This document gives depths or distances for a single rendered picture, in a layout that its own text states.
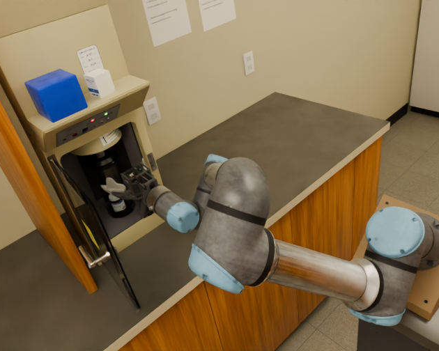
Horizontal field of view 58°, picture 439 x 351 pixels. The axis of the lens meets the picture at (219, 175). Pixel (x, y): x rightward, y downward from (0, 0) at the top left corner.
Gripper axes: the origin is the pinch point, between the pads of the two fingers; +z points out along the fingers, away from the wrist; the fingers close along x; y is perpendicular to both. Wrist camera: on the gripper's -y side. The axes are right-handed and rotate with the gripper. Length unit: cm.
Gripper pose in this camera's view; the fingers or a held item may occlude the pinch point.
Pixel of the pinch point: (122, 175)
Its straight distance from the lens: 129.3
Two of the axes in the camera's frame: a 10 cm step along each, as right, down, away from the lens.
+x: -7.4, 4.8, -4.8
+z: -6.7, -3.8, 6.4
